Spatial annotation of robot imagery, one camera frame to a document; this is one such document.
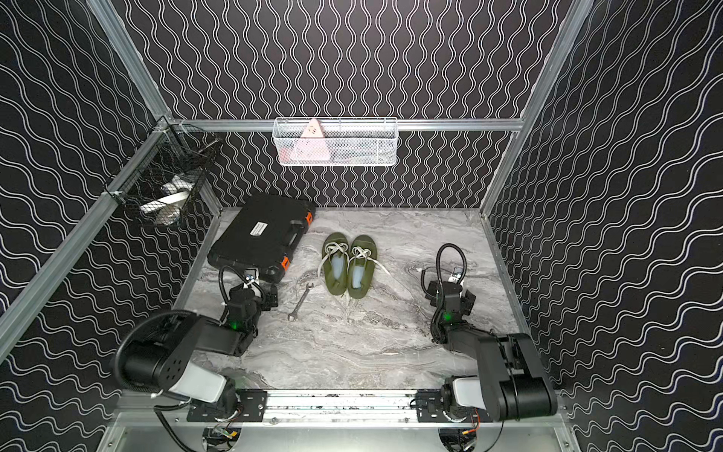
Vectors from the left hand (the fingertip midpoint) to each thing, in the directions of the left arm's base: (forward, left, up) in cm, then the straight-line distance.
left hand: (256, 281), depth 92 cm
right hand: (+3, -64, 0) cm, 64 cm away
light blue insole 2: (+6, -32, -3) cm, 33 cm away
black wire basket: (+22, +34, +21) cm, 45 cm away
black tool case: (+19, +3, +1) cm, 19 cm away
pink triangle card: (+32, -16, +30) cm, 47 cm away
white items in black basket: (+4, +17, +28) cm, 33 cm away
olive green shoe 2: (+13, -34, +2) cm, 37 cm away
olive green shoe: (+12, -24, +1) cm, 27 cm away
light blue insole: (+10, -25, -4) cm, 28 cm away
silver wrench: (-9, -13, -6) cm, 17 cm away
